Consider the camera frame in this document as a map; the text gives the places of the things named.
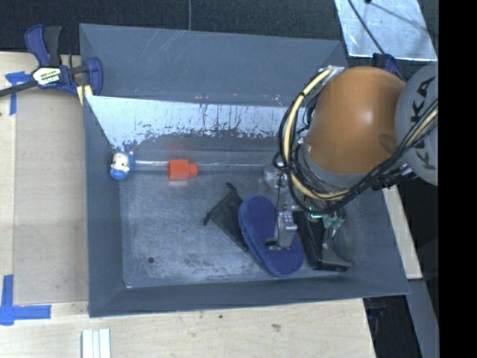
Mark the blue oval sponge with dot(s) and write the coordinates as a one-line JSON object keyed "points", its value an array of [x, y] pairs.
{"points": [[259, 222]]}

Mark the white and blue toy figure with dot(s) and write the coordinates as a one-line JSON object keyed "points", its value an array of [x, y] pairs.
{"points": [[121, 165]]}

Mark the red plastic block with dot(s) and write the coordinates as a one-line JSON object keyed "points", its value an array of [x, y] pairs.
{"points": [[179, 170]]}

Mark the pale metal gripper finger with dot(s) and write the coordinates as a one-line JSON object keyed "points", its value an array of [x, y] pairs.
{"points": [[289, 235], [279, 226]]}

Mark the grey metal bin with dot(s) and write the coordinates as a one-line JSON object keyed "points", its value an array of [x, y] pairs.
{"points": [[179, 65]]}

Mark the black flat block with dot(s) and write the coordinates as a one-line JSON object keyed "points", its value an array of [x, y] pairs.
{"points": [[315, 246]]}

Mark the black flat pouch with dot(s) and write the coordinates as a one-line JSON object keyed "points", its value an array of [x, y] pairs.
{"points": [[226, 216]]}

